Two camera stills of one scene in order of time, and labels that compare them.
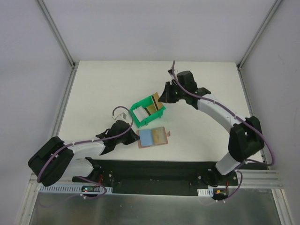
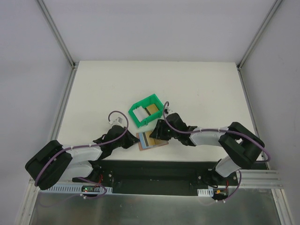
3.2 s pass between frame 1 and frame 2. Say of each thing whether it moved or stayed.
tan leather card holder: stayed
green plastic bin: stayed
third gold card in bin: stayed
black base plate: stayed
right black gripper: moved
